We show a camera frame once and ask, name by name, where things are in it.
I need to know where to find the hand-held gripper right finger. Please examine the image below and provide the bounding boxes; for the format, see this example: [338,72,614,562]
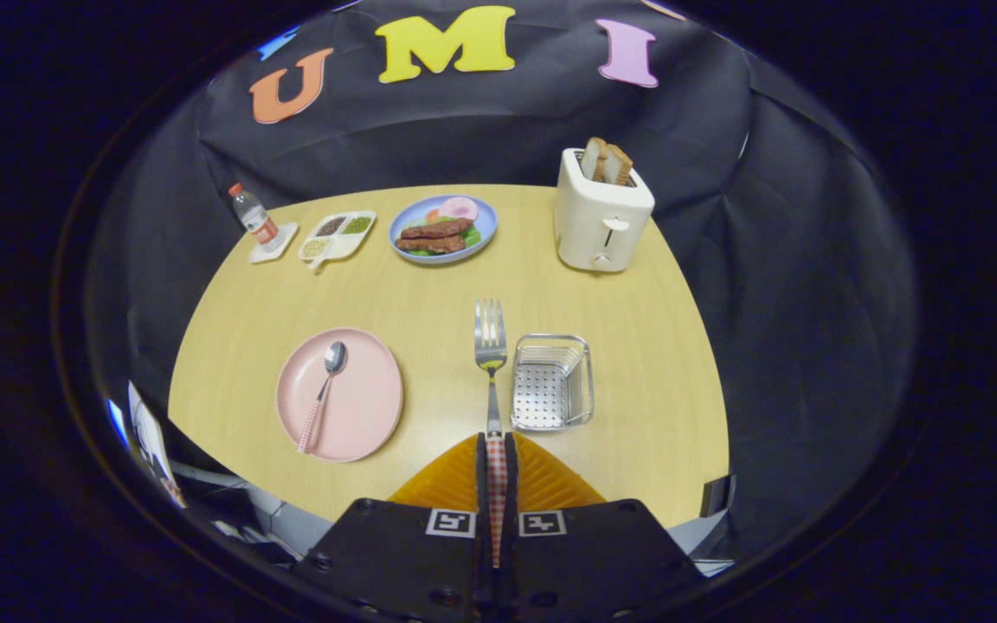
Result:
[496,433,707,623]

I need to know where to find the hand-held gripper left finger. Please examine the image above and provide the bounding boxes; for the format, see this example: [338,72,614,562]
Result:
[295,433,497,623]

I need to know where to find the fork with checked handle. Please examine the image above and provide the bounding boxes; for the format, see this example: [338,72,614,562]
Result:
[474,299,508,569]

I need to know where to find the spoon with checked handle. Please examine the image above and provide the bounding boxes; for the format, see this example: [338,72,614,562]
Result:
[297,341,349,454]

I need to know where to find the pink plate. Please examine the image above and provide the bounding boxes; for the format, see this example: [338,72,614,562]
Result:
[276,327,404,464]

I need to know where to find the black rectangular object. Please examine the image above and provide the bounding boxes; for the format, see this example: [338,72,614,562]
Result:
[700,474,735,518]

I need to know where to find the brown steak slice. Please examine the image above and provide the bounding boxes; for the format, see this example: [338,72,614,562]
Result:
[400,217,473,241]
[395,234,467,255]

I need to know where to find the blue plate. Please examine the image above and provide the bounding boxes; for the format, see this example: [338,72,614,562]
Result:
[389,195,498,265]

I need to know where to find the white divided condiment tray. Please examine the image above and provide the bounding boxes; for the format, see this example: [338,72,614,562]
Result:
[298,210,376,269]

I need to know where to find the cream toaster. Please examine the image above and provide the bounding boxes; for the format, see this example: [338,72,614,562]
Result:
[553,147,656,274]

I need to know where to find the white square coaster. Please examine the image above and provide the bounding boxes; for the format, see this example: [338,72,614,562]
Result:
[248,222,299,264]

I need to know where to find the white board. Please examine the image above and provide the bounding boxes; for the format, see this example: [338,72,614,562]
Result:
[128,381,190,510]

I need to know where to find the clear water bottle red label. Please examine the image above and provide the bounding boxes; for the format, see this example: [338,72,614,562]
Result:
[228,183,280,253]

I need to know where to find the computer monitor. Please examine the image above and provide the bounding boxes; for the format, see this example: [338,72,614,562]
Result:
[107,398,132,449]

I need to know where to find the metal wire basket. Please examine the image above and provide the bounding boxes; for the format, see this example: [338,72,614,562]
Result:
[511,334,595,434]

